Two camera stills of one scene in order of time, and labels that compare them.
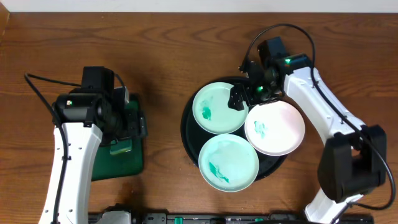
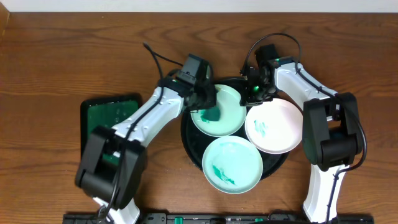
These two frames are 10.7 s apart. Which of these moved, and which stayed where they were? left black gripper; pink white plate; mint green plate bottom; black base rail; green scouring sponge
Moved: left black gripper; green scouring sponge
Stayed: black base rail; pink white plate; mint green plate bottom
